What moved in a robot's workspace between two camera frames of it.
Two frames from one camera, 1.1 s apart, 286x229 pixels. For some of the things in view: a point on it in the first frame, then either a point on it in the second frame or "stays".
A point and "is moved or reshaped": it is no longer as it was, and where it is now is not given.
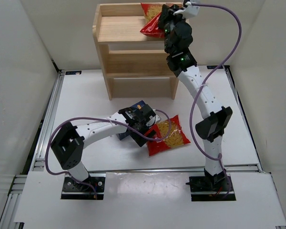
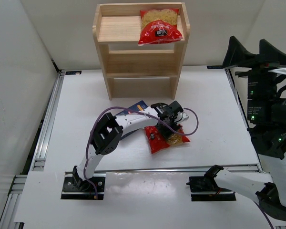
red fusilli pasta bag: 165,135 stays
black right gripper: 164,15 -> 257,64
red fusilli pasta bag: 152,11 is moved or reshaped
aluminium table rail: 9,214 stays
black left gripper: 141,136 -> 168,123
